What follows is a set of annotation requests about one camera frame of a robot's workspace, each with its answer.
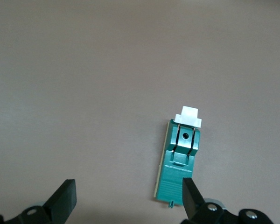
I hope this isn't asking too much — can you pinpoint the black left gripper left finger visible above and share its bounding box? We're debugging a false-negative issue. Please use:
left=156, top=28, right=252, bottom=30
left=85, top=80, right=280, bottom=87
left=0, top=179, right=77, bottom=224

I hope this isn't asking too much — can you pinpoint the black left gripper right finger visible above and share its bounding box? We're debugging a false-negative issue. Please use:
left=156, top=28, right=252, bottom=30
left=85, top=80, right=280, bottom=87
left=181, top=177, right=275, bottom=224

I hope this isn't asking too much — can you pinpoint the green circuit board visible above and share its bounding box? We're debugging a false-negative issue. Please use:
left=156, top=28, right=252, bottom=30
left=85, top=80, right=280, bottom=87
left=153, top=105, right=203, bottom=208

